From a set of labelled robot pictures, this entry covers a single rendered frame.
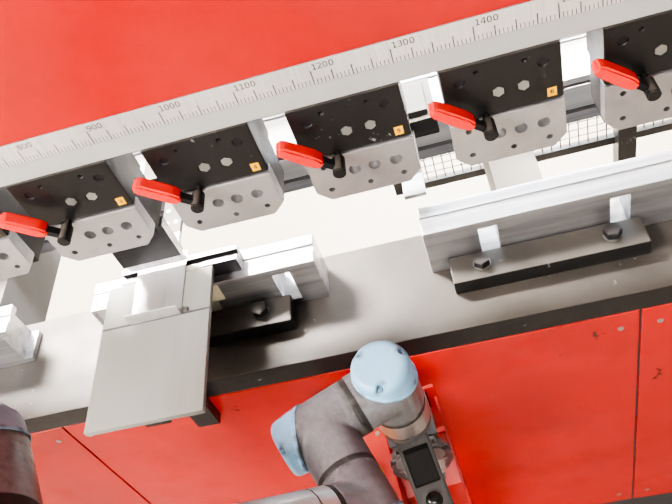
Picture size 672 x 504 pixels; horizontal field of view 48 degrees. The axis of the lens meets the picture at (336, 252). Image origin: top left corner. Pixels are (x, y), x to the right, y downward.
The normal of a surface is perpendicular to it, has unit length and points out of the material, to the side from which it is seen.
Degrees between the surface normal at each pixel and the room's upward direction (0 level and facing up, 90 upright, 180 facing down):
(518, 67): 90
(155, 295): 0
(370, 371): 5
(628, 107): 90
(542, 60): 90
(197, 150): 90
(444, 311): 0
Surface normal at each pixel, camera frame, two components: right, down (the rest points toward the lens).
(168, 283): -0.27, -0.63
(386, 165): 0.06, 0.74
